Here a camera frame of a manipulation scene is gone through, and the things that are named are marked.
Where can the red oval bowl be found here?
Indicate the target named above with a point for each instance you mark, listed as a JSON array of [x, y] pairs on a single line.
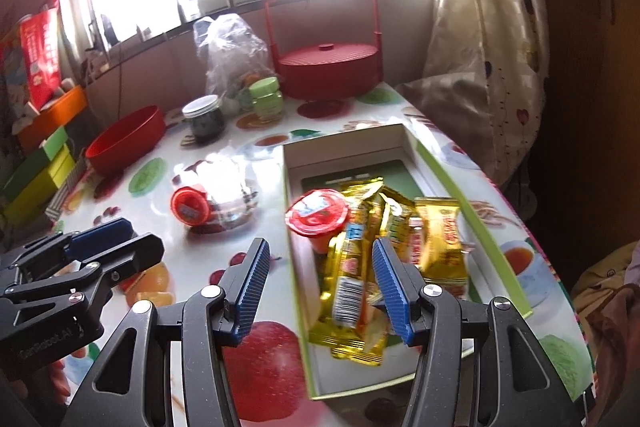
[[126, 141]]

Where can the cream patterned curtain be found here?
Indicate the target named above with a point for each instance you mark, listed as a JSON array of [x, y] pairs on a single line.
[[482, 82]]

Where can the left hand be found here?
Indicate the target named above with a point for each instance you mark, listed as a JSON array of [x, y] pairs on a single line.
[[58, 379]]

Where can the clear plastic bag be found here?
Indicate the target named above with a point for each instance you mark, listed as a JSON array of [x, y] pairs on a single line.
[[234, 58]]

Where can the red snack bag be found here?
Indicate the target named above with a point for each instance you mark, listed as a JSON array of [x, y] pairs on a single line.
[[39, 42]]

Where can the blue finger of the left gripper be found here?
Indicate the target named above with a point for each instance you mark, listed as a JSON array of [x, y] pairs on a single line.
[[102, 234]]

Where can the pink red jelly cup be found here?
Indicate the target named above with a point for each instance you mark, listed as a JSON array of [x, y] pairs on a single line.
[[190, 206]]

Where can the yellow snack bar packet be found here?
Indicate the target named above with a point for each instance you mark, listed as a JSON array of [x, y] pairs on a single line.
[[395, 222]]

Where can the orange box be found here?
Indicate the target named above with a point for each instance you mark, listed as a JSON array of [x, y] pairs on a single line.
[[61, 112]]

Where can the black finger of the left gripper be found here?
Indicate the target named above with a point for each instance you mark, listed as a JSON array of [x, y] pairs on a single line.
[[127, 259]]

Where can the green yellow stacked boxes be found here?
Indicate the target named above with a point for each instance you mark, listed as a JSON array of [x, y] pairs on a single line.
[[36, 180]]

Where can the green lidded jar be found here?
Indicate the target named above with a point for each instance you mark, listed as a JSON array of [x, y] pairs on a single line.
[[267, 99]]

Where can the dark jar white lid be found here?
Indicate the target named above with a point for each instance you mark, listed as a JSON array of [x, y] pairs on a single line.
[[205, 118]]

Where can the gold peanut candy packet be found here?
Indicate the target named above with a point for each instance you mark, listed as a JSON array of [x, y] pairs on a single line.
[[442, 258]]

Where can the long yellow snack bar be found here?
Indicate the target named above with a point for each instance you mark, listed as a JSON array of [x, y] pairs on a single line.
[[344, 323]]

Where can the red basket with handle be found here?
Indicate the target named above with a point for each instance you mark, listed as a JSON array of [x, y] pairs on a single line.
[[329, 70]]

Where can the pile of clothes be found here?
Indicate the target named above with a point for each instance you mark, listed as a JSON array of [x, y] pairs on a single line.
[[606, 299]]

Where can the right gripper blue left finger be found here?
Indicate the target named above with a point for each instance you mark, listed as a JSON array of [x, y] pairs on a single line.
[[243, 285]]

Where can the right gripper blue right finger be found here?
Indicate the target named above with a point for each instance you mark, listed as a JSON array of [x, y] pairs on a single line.
[[400, 284]]

